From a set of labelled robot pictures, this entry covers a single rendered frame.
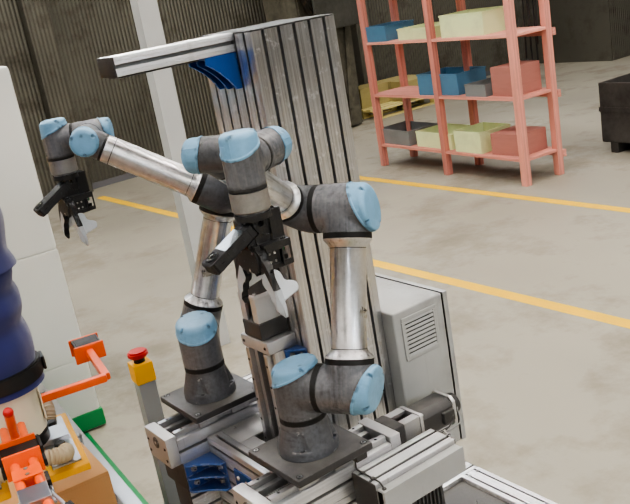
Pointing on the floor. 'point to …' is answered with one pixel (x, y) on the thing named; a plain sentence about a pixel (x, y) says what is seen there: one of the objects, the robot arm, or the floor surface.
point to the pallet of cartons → (388, 97)
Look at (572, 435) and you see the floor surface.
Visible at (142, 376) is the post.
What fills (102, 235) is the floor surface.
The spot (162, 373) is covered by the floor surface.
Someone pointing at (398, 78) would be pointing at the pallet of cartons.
